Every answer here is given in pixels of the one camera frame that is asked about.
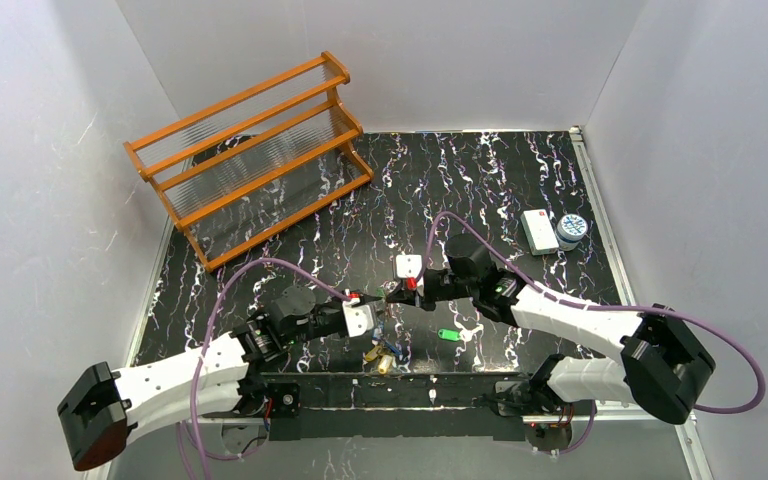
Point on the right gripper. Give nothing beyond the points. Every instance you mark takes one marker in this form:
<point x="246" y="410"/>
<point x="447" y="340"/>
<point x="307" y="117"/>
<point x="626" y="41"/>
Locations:
<point x="420" y="289"/>

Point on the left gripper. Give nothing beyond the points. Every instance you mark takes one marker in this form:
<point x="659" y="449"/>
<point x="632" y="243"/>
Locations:
<point x="333" y="312"/>

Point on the yellow key tag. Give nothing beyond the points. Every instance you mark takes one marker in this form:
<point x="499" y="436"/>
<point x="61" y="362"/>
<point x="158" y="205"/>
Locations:
<point x="382" y="357"/>

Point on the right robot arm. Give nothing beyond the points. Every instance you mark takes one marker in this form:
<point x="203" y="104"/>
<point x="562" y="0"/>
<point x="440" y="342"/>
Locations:
<point x="651" y="360"/>

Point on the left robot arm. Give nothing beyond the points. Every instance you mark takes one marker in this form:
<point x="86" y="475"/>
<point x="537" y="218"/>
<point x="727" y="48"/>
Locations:
<point x="106" y="409"/>

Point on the loose green key tag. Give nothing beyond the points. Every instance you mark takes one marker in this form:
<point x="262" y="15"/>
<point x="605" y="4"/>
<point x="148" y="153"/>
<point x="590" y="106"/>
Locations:
<point x="451" y="335"/>

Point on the white green small box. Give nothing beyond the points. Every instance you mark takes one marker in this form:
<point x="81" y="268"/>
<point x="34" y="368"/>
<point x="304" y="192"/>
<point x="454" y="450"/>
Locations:
<point x="539" y="232"/>

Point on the orange wooden shelf rack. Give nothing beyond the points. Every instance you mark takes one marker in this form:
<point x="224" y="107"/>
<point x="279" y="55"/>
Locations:
<point x="248" y="167"/>

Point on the blue white round tin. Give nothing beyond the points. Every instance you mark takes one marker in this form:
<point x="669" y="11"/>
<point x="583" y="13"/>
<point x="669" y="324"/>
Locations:
<point x="570" y="230"/>

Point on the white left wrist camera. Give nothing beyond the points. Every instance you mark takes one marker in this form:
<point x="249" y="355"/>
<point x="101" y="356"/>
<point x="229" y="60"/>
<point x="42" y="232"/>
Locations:
<point x="359" y="313"/>

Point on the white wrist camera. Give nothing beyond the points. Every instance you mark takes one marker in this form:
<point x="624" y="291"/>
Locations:
<point x="359" y="313"/>
<point x="408" y="267"/>

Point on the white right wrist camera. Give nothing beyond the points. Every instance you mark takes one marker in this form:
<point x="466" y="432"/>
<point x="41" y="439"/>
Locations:
<point x="408" y="267"/>

